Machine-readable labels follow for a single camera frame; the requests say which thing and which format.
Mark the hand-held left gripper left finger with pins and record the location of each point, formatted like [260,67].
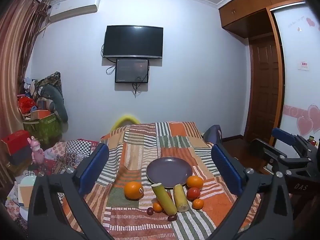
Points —
[96,166]

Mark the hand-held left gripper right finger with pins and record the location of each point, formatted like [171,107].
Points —
[226,168]

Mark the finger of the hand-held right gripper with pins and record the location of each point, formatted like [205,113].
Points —
[267,151]
[285,135]

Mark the medium tangerine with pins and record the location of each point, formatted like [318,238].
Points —
[195,182]

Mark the large orange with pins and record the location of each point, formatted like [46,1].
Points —
[133,190]

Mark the small tangerine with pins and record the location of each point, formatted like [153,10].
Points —
[157,207]
[197,203]

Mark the yellow corn cob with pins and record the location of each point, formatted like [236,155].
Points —
[180,197]

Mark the purple round plate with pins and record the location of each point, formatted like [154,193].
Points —
[168,171]

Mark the long corn cob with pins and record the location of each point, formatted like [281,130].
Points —
[163,198]

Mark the dark red jujube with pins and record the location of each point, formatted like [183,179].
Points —
[172,217]
[150,210]

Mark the checkered patchwork quilt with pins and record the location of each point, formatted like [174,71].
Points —
[72,152]

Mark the dark blue chair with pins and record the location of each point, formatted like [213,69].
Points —
[212,133]

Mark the brown wooden door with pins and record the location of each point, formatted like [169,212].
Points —
[265,87]

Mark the white heart-print wardrobe door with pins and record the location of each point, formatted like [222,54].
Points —
[297,85]

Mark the yellow cushion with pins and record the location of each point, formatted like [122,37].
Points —
[125,120]

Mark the pink rabbit toy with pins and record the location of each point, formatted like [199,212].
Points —
[37,151]

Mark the green storage box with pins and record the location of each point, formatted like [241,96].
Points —
[45,130]

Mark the striped patchwork blanket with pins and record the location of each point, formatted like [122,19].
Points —
[140,217]

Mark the pale green dish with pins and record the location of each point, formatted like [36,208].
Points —
[28,180]

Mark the orange cardboard box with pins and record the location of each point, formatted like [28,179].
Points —
[41,115]

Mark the brown cardboard sheet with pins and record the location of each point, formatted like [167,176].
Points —
[25,196]

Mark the grey bolster pillow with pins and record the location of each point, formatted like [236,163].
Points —
[56,100]

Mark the red box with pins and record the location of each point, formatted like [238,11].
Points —
[16,141]

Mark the red bag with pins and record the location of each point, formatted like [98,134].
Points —
[25,105]

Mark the dark floral cushion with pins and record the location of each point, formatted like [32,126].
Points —
[51,81]

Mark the wooden overhead cabinets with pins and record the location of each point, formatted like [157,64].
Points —
[252,7]

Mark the striped brown curtain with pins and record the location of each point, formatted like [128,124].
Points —
[13,62]

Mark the white air conditioner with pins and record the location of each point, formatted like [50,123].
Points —
[72,7]

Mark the small black wall monitor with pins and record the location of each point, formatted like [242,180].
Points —
[132,70]

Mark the black wall television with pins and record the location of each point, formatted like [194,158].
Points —
[133,41]

